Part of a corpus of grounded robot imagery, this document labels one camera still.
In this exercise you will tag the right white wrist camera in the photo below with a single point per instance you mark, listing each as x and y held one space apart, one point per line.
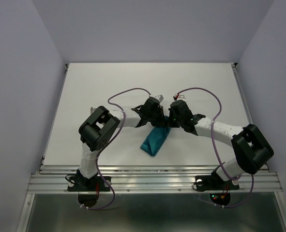
178 97

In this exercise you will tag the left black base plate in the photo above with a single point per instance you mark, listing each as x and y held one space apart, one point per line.
80 184

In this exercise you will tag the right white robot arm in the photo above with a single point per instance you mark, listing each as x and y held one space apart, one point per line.
251 149

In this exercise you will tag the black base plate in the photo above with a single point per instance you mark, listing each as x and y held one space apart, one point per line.
212 183
80 184

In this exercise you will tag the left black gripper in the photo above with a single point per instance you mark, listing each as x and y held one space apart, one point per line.
161 121

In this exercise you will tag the aluminium front rail frame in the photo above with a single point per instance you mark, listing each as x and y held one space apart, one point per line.
154 198

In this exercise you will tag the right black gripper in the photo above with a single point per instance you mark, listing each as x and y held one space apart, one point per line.
171 123

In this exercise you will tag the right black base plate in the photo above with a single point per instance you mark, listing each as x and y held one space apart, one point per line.
212 183

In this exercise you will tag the teal cloth napkin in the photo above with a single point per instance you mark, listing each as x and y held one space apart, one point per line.
155 139

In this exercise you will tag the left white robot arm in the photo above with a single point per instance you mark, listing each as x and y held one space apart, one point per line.
98 129

